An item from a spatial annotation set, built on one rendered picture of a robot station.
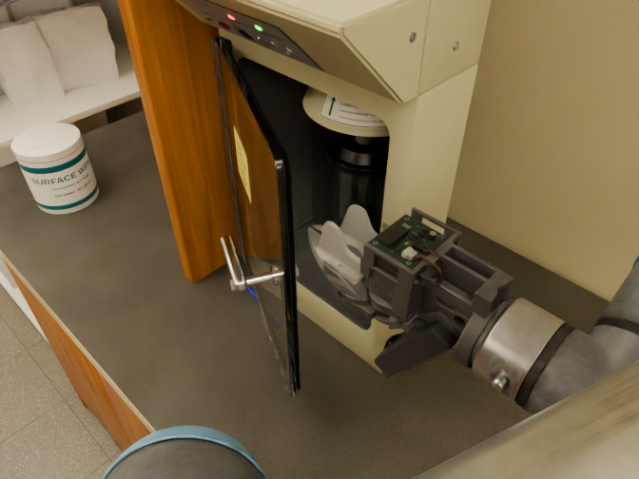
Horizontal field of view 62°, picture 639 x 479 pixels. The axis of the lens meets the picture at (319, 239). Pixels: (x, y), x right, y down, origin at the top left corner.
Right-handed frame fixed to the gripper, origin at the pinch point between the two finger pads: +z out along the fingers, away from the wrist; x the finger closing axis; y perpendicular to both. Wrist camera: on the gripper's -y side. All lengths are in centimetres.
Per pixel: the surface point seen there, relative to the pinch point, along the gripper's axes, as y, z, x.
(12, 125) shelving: -36, 120, -4
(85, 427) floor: -128, 90, 19
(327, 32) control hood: 21.9, -0.8, -0.1
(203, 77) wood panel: 3.0, 34.5, -11.2
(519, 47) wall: 3, 7, -54
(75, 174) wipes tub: -26, 69, 0
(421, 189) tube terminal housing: 0.0, -2.5, -14.7
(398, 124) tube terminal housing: 9.1, -0.5, -11.4
